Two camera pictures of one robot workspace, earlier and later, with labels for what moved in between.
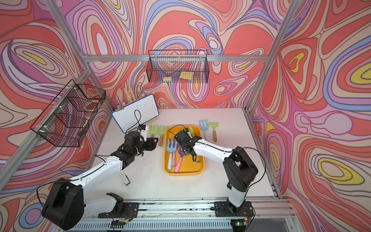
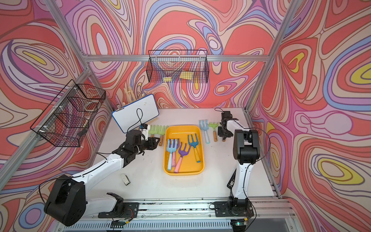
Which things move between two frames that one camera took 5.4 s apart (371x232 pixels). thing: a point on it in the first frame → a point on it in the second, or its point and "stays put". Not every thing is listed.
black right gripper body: x=183 y=150 → x=223 y=132
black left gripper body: x=148 y=145 stays put
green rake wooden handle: x=152 y=130 stays put
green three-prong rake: x=214 y=125 stays put
